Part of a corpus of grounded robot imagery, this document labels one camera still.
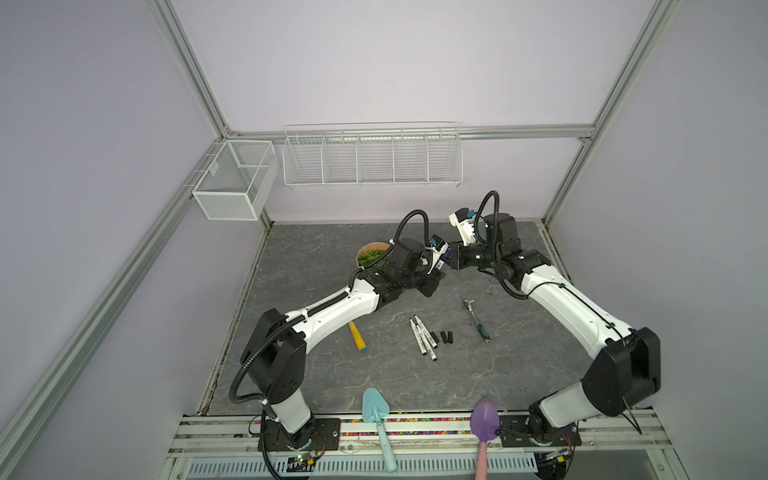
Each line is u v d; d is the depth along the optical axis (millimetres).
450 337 910
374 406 758
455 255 740
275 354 445
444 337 903
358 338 887
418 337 891
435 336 893
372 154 983
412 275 681
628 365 430
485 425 760
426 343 886
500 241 620
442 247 719
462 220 709
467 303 961
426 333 896
